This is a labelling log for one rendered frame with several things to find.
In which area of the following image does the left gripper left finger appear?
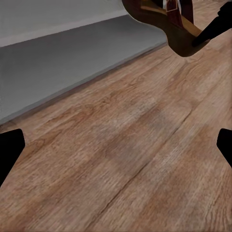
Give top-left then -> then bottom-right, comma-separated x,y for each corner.
0,129 -> 25,186

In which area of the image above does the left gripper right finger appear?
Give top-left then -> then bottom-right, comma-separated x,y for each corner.
217,128 -> 232,167

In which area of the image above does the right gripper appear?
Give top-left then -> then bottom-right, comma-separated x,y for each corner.
192,0 -> 232,47

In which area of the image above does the sandal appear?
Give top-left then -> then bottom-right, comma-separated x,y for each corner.
122,0 -> 210,58

